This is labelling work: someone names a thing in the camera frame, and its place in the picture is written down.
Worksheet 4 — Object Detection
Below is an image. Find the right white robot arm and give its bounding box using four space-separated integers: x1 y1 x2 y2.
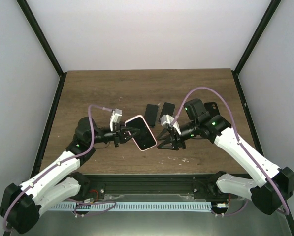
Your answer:
157 99 294 215

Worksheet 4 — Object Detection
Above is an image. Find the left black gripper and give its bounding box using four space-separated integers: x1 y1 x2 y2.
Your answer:
89 122 141 148

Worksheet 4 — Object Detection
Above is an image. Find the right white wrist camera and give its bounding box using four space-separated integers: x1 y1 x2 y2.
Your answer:
160 115 181 135

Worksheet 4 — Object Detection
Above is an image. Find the phone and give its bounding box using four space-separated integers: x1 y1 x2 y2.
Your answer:
125 115 157 151

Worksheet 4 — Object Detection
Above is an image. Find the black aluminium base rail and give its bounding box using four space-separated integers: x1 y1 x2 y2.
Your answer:
65 174 228 201

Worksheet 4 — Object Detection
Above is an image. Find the black phone case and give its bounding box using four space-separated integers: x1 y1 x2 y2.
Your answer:
204 102 220 117

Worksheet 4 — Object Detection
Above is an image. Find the light blue slotted cable duct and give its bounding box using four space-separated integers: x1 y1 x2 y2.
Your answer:
50 201 212 212

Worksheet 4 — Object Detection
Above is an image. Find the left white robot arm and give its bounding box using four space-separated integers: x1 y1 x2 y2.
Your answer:
0 117 142 234

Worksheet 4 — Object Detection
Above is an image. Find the black frame post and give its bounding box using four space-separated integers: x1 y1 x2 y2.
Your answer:
16 0 64 77
234 0 282 74

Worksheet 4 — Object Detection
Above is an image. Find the left black frame post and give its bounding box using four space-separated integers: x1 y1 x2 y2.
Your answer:
16 0 64 77

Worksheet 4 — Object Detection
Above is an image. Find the right black frame post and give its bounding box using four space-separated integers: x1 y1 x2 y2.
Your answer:
234 0 282 74

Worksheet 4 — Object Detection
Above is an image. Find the black smartphone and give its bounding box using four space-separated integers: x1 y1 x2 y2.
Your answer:
144 104 159 127
158 102 175 123

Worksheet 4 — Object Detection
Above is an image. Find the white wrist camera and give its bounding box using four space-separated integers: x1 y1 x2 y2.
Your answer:
109 109 122 132
160 115 181 135

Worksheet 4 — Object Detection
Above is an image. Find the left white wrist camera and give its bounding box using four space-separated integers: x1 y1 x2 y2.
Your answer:
109 109 122 132

